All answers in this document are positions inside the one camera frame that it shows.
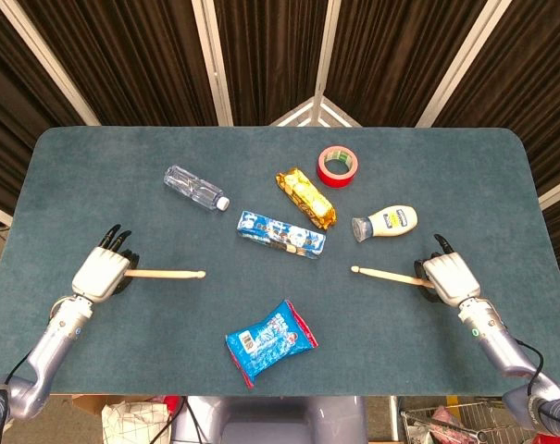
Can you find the blue snack bag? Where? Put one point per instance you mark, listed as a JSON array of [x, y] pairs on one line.
[[270, 342]]

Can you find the small red object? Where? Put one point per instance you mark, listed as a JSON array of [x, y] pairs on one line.
[[172, 402]]

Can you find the lavender robot torso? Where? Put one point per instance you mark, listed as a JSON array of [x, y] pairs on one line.
[[270, 421]]

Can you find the cardboard box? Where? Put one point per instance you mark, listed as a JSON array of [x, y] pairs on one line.
[[94, 403]]

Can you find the pink packet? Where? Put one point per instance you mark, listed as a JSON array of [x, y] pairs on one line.
[[446, 416]]

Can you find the wooden drumstick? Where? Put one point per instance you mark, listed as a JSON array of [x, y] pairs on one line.
[[168, 274], [390, 276]]

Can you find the gold foil snack packet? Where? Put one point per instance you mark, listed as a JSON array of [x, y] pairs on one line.
[[305, 196]]

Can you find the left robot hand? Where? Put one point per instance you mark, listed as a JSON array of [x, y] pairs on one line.
[[96, 275]]

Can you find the teal felt table cover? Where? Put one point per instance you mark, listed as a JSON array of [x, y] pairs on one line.
[[168, 333]]

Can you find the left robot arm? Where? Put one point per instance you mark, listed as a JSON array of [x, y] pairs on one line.
[[53, 347]]

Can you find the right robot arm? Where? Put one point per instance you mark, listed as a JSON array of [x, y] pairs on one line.
[[501, 347]]

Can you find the red tape roll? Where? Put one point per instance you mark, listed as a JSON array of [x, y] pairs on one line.
[[337, 179]]

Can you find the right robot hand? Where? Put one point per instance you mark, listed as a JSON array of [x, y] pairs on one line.
[[453, 279]]

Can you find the white mayonnaise squeeze bottle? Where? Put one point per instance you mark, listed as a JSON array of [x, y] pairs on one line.
[[390, 222]]

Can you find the blue Oreo cookie box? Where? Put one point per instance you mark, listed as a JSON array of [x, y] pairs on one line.
[[279, 233]]

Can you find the clear plastic water bottle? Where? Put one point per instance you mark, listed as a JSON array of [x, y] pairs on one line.
[[191, 187]]

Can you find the brown curtain screen panel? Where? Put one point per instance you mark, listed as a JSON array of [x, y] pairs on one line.
[[538, 92], [11, 115], [390, 55], [136, 60], [270, 55]]

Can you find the white checked cloth bag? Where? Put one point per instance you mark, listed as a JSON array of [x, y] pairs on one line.
[[136, 423]]

